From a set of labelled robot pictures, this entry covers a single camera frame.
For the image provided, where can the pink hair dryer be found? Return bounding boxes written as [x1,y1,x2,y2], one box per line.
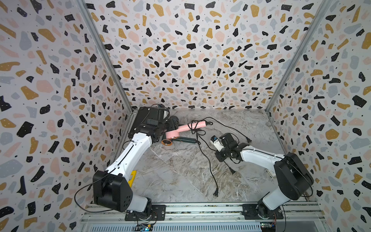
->
[165,120,207,140]

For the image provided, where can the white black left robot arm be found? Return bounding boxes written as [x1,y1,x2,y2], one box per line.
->
[93,106,170,214]

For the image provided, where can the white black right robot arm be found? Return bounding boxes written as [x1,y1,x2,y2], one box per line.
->
[210,133,314,219]

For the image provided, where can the dark green hair dryer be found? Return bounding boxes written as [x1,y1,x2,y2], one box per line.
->
[168,116,179,131]
[161,137,198,146]

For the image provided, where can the black flat case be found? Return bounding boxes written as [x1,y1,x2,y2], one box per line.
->
[130,107,168,134]

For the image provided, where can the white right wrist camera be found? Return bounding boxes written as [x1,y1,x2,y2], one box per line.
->
[210,135,225,152]

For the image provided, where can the black cord of green dryer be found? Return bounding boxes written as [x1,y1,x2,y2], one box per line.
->
[190,116,252,144]

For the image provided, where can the aluminium corner post left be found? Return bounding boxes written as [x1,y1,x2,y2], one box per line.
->
[73,0,134,112]

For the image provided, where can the aluminium corner post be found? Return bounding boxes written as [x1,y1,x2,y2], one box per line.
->
[73,0,134,112]
[265,0,334,112]

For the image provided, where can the yellow plastic triangle frame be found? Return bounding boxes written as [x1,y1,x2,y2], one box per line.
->
[128,170,137,187]

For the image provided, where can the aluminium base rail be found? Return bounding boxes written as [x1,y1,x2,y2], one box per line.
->
[80,201,330,232]

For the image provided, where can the aluminium corner post right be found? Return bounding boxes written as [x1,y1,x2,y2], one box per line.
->
[265,0,334,112]

